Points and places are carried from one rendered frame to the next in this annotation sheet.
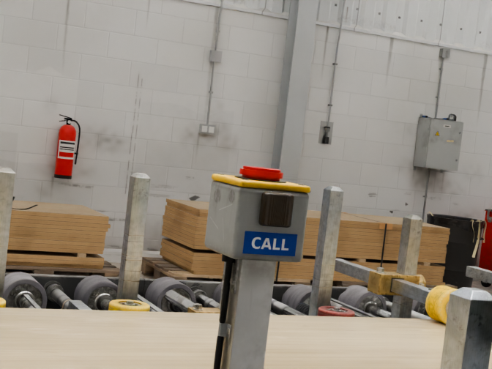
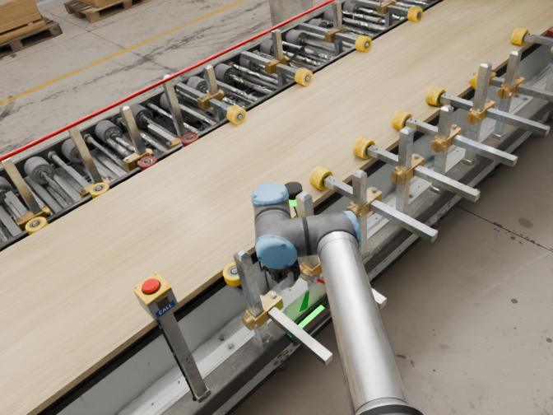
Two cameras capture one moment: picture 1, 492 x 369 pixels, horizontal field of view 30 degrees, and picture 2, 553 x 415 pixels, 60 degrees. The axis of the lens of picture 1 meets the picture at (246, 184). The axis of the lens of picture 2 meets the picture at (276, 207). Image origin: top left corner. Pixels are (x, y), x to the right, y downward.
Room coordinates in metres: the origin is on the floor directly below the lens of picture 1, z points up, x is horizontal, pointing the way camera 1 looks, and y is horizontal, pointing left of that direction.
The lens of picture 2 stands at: (0.02, -0.18, 2.08)
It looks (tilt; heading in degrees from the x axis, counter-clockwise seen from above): 41 degrees down; 348
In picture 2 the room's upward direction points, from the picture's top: 10 degrees counter-clockwise
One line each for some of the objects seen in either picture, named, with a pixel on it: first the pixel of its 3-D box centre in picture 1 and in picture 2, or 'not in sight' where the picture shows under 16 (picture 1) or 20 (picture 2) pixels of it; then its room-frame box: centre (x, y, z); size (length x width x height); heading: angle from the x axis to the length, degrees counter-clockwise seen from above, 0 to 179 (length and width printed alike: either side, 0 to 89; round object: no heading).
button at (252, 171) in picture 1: (261, 176); (151, 286); (0.84, -0.01, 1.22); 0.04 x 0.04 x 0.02
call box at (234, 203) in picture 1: (255, 220); (155, 296); (0.84, -0.01, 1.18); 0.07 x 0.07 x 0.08; 25
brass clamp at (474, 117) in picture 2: not in sight; (480, 112); (1.48, -1.41, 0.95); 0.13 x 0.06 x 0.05; 115
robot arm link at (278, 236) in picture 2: not in sight; (279, 238); (0.79, -0.33, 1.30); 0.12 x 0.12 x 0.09; 76
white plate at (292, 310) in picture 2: not in sight; (313, 294); (1.02, -0.46, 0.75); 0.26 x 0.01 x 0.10; 115
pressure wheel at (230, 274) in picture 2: not in sight; (237, 281); (1.10, -0.23, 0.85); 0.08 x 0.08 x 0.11
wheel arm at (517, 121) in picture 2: not in sight; (487, 111); (1.47, -1.43, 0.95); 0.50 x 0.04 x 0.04; 25
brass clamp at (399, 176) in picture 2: not in sight; (407, 170); (1.27, -0.95, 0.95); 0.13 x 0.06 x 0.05; 115
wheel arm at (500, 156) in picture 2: not in sight; (453, 138); (1.37, -1.20, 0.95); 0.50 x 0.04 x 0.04; 25
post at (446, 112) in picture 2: not in sight; (440, 158); (1.37, -1.16, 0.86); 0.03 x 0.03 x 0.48; 25
